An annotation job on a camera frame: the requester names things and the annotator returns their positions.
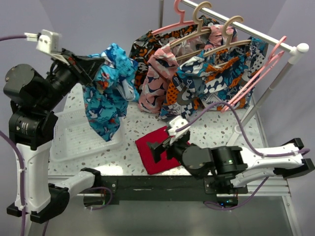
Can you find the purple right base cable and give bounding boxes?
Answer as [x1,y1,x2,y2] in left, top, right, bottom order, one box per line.
[203,177,270,211]

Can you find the purple camera cable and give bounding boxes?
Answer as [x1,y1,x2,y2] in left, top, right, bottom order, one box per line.
[0,35,50,236]
[176,101,311,158]

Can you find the beige hanger front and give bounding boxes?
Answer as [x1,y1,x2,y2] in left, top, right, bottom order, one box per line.
[169,16,251,57]

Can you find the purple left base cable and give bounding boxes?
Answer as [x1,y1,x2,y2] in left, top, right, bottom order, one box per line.
[85,187,113,211]

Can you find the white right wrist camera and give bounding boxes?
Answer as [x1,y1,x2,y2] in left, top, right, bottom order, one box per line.
[166,116,190,137]

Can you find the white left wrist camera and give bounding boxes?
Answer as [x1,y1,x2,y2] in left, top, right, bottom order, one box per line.
[24,29,62,54]

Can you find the blue shark print shorts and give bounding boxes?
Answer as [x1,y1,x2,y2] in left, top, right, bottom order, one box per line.
[82,43,139,142]

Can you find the pink hanger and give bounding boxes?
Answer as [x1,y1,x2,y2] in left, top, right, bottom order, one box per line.
[228,36,287,107]
[150,0,197,35]

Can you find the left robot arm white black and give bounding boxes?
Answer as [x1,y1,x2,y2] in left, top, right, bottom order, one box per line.
[3,49,104,224]

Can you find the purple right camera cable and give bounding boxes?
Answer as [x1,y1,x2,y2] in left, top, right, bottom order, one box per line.
[176,101,311,158]

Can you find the silver clothes rack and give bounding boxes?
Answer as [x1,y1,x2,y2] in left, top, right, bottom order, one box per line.
[158,0,310,148]

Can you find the black orange camo shorts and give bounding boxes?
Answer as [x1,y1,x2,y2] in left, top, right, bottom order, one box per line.
[129,25,214,93]

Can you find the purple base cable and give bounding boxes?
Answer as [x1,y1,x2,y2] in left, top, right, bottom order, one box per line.
[203,177,270,211]
[85,187,113,211]

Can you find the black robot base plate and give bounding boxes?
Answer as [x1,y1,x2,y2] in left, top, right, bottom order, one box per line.
[101,176,248,204]

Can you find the beige hanger middle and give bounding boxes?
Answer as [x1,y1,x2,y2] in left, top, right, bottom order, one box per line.
[169,0,220,48]

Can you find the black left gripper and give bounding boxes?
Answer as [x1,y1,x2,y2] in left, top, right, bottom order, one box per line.
[39,46,106,109]

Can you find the red folded cloth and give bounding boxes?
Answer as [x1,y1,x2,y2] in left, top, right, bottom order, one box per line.
[135,126,181,175]

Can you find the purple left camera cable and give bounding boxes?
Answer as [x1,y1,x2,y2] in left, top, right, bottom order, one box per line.
[0,35,50,236]

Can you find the white plastic basket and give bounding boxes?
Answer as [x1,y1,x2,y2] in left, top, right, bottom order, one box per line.
[50,108,125,162]

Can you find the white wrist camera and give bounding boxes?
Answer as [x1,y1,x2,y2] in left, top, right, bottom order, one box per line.
[24,29,62,54]
[166,116,190,137]

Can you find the beige hanger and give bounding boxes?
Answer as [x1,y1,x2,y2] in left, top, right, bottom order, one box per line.
[169,16,251,57]
[169,0,220,48]

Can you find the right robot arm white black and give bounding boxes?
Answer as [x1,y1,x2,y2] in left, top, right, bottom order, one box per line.
[146,133,315,194]

